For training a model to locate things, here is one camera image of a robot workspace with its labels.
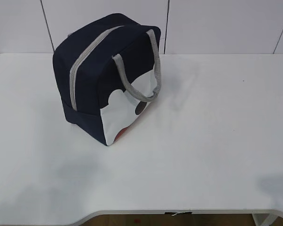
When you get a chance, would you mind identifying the navy blue lunch bag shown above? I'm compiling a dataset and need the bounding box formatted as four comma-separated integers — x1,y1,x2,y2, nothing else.
53,13,162,146

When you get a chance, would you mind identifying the black tape on table edge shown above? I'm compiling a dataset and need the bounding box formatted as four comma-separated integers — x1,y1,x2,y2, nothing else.
164,211,192,217

